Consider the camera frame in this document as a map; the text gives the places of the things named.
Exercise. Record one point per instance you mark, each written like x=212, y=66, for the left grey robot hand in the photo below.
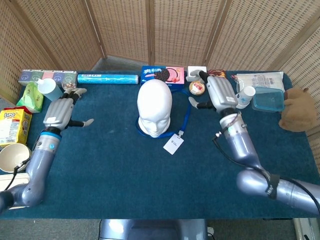
x=58, y=112

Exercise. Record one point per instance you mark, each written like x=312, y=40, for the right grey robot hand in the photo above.
x=222, y=92

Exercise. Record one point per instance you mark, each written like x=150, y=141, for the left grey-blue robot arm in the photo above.
x=40, y=160

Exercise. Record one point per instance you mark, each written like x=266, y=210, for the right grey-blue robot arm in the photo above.
x=240, y=145

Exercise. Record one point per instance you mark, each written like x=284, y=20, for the brown chocolate snack packet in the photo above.
x=217, y=73

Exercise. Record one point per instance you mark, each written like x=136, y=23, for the pale plain paper cup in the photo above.
x=50, y=91

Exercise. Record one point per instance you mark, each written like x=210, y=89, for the stacked flower print paper cups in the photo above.
x=247, y=93

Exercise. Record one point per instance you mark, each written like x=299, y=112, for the round gold tin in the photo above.
x=196, y=88

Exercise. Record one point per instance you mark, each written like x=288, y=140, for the green wet wipes pack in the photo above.
x=30, y=100

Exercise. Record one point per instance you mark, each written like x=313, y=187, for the white carton box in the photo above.
x=200, y=68

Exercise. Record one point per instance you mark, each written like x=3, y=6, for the clear jar of biscuit sticks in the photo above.
x=68, y=81

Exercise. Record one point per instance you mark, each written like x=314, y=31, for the white plastic bag packet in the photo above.
x=262, y=80

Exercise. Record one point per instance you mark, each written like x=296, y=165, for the multicolour tissue pack box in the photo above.
x=32, y=76

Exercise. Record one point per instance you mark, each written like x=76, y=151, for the clear container with blue lid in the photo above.
x=268, y=100

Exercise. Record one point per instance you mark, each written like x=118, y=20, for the yellow biscuit bag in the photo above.
x=12, y=125

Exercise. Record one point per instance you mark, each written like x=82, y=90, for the blue pink cookie box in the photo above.
x=162, y=73

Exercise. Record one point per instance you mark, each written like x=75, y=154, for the beige bowl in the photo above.
x=12, y=157

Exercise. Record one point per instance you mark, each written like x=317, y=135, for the white foam mannequin head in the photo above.
x=155, y=105

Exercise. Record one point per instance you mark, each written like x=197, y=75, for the brown plush toy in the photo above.
x=297, y=110

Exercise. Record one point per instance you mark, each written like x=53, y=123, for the teal table cloth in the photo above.
x=112, y=175

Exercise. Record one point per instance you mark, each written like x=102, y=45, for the beige pulp lunch box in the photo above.
x=7, y=180

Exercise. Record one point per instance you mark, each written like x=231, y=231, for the woven bamboo folding screen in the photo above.
x=125, y=25

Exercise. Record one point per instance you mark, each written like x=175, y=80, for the grey-blue robot torso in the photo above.
x=150, y=230

